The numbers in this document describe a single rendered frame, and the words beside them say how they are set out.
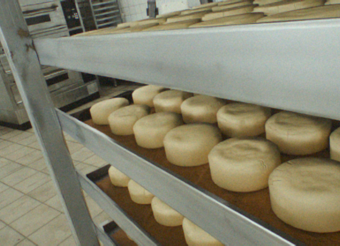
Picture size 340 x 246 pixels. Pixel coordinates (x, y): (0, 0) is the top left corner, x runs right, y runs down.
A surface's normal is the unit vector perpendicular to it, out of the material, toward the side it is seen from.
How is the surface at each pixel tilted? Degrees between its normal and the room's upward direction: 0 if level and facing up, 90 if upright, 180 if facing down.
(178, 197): 90
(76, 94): 90
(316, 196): 0
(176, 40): 90
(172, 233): 0
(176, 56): 90
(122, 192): 0
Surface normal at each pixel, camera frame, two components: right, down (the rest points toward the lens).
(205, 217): -0.80, 0.35
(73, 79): 0.76, 0.11
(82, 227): 0.56, 0.18
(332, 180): -0.19, -0.92
